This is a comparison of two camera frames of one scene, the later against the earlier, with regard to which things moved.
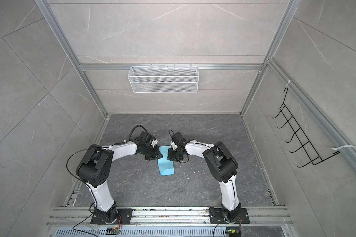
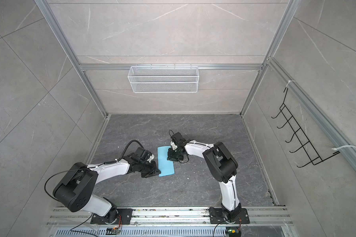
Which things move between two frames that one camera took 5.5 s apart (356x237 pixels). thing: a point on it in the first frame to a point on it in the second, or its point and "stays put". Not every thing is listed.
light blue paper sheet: [166, 166] stays put
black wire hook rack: [299, 136] stays put
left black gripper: [156, 155] to [155, 171]
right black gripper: [171, 157] stays put
